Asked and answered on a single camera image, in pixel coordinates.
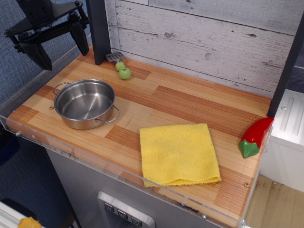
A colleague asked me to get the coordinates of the green handled grey spatula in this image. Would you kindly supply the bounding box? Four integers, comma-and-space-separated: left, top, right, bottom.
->
106, 52, 132, 80

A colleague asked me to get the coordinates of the clear acrylic front guard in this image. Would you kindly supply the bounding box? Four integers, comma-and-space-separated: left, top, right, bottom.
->
0, 117, 247, 228

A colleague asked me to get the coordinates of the dark grey right post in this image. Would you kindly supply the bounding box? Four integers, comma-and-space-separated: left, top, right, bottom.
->
267, 15, 304, 118

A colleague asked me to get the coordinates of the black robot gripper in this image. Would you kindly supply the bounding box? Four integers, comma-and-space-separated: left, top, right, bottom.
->
4, 0, 89, 70

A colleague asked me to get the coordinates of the dark grey post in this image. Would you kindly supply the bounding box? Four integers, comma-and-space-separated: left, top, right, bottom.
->
86, 0, 111, 65
267, 15, 304, 118

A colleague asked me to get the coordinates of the white aluminium side rail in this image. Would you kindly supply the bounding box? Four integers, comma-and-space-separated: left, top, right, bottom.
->
271, 89, 304, 146

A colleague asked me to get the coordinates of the yellow object bottom left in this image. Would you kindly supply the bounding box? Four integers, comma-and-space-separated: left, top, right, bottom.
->
17, 217, 42, 228

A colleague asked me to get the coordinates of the silver dispenser button panel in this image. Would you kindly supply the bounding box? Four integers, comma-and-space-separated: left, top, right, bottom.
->
97, 191, 155, 228

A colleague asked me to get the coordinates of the red toy chili pepper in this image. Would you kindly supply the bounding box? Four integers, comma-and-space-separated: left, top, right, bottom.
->
239, 117, 274, 158

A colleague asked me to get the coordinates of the stainless steel pot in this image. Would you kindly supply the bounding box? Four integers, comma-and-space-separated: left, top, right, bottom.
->
53, 79, 121, 130

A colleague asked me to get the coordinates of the yellow cloth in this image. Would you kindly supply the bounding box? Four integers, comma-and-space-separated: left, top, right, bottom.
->
140, 123, 221, 188

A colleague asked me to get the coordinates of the dark grey left post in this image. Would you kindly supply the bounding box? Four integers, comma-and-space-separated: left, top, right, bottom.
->
86, 0, 111, 65

